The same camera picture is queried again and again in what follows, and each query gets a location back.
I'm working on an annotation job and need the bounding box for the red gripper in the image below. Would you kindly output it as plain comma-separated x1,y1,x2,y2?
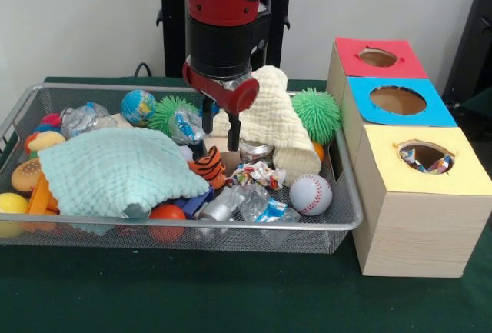
182,62,261,152

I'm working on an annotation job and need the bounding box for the pale yellow waffle cloth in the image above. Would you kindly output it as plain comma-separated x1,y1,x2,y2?
212,65,322,187

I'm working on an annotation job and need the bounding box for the small colourful patterned cloth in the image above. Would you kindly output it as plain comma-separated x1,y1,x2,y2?
224,161,288,191

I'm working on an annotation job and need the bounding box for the mint green waffle cloth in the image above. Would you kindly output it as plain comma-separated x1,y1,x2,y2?
37,127,211,218

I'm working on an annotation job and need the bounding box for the colourful polka dot cloth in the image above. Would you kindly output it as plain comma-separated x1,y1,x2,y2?
398,147,454,175

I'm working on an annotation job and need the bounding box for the shallow mesh bin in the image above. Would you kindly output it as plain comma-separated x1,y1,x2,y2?
0,82,364,254

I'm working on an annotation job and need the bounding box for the wooden box with three holes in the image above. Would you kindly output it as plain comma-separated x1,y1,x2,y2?
326,36,492,278

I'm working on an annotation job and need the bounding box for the orange tiger plush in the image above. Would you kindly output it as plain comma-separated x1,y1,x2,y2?
188,145,228,190

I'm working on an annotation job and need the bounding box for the green spiky rubber ball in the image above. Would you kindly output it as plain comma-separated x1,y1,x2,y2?
147,95,199,134
291,87,342,145

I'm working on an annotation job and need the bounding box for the globe print ball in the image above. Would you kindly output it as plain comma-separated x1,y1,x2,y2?
120,89,158,126

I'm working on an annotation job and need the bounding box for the crushed clear water bottle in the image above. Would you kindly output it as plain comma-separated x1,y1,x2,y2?
238,186,301,223

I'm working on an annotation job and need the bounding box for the red ball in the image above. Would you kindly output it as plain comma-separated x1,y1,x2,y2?
148,204,186,242

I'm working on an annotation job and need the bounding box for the white baseball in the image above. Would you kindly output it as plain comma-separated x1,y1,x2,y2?
289,174,334,217

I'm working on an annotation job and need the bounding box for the dark green table cloth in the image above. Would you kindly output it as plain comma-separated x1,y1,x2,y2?
0,75,492,333
459,88,492,142

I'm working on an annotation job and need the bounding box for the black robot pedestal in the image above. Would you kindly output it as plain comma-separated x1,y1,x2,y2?
155,0,311,79

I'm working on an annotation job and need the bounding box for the black looped cable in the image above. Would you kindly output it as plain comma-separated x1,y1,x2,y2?
132,62,155,78

